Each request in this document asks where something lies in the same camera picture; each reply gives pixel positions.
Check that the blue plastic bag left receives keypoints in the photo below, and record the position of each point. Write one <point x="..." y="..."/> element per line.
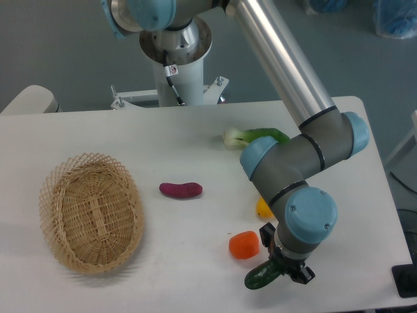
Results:
<point x="324" y="6"/>

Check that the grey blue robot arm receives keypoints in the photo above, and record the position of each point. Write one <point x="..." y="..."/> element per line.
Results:
<point x="279" y="171"/>

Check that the black device at edge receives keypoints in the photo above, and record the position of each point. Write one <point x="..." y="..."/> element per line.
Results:
<point x="405" y="280"/>

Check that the blue plastic bag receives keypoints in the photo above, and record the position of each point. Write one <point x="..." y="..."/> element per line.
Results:
<point x="324" y="6"/>
<point x="395" y="19"/>

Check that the woven wicker basket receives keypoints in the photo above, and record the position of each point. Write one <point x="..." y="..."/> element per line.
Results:
<point x="91" y="213"/>

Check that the green bok choy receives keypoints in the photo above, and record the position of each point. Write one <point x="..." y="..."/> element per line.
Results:
<point x="238" y="139"/>

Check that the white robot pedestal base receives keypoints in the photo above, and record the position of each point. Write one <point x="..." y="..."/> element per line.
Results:
<point x="177" y="59"/>

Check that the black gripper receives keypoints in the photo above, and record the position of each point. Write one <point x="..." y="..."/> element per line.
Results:
<point x="293" y="263"/>

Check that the white chair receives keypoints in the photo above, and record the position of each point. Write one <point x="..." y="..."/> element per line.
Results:
<point x="34" y="99"/>

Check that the yellow lemon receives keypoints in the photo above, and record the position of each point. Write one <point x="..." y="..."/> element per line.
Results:
<point x="263" y="210"/>

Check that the purple sweet potato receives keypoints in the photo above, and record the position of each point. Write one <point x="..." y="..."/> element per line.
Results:
<point x="181" y="191"/>

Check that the green cucumber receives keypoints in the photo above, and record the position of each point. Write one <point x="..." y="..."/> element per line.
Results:
<point x="263" y="275"/>

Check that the white table frame right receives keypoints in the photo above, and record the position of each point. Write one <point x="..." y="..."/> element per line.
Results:
<point x="404" y="147"/>

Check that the orange carrot chunk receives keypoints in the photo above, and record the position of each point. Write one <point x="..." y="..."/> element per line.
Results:
<point x="244" y="245"/>

